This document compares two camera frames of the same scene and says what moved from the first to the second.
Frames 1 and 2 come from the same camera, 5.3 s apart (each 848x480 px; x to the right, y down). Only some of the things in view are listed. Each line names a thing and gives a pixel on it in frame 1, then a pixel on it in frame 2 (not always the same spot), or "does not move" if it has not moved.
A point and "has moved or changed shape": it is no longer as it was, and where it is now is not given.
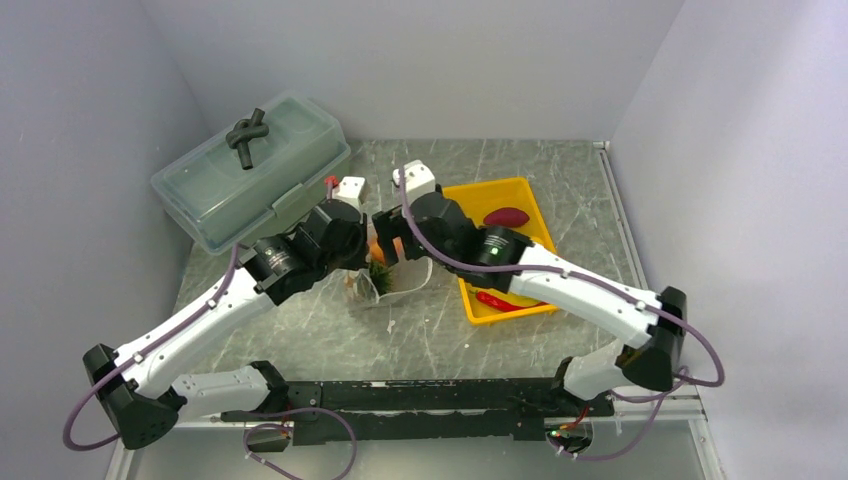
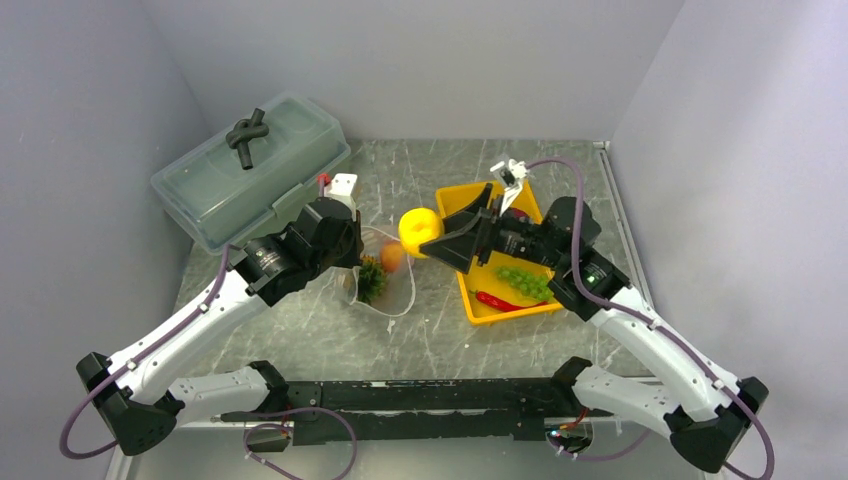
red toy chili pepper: x=501 y=304 does not move
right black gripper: x=390 y=224 to x=458 y=250
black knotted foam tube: x=239 y=136 does not move
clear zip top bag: x=421 y=291 has moved or changed shape
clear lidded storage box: x=204 y=191 does not move
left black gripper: x=359 y=259 does not move
